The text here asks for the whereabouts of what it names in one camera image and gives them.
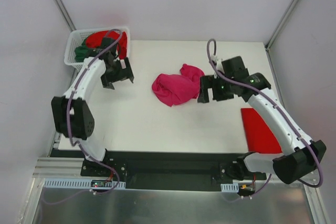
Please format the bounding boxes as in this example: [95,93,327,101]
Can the pink t shirt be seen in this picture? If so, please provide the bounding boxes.
[151,63,205,107]

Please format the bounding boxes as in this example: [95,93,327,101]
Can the white perforated plastic basket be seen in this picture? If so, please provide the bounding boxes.
[64,26,131,72]

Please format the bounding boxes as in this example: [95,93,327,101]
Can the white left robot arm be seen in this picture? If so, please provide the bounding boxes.
[51,44,134,176]

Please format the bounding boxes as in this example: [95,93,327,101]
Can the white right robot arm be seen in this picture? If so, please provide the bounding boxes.
[197,55,326,187]

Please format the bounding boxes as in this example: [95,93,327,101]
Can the red t shirt in basket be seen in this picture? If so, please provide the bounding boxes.
[82,30,128,59]

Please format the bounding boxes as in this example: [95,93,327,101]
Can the green t shirt in basket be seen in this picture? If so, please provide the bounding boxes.
[75,46,103,62]

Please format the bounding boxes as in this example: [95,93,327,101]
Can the folded red t shirt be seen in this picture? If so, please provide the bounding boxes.
[240,108,282,154]

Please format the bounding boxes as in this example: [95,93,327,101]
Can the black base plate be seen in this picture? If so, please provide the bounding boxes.
[52,150,274,191]

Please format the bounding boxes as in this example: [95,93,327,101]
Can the right aluminium frame post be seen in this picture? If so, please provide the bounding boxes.
[265,0,301,52]

